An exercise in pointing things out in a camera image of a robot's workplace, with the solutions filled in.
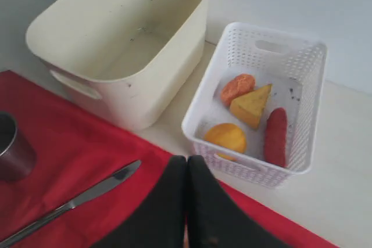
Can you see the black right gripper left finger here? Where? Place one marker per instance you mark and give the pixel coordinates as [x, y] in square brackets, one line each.
[159, 221]

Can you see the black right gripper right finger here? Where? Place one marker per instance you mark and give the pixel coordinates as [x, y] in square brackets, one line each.
[214, 219]

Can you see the yellow lemon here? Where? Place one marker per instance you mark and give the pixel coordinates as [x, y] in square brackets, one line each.
[227, 135]

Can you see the yellow cheese wedge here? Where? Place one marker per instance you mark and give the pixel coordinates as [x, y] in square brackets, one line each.
[249, 107]

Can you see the orange fried chicken piece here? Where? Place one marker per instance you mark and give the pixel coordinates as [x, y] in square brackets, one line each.
[238, 86]

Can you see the stainless steel table knife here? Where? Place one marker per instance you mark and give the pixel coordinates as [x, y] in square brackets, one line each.
[99, 189]

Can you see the red tablecloth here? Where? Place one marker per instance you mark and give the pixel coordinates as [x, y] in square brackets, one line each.
[75, 151]

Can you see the stainless steel cup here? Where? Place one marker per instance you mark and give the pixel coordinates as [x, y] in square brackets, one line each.
[18, 157]

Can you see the white perforated plastic basket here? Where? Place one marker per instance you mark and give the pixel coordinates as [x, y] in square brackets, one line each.
[294, 65]

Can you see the cream plastic storage bin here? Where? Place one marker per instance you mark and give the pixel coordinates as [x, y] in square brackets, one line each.
[122, 60]

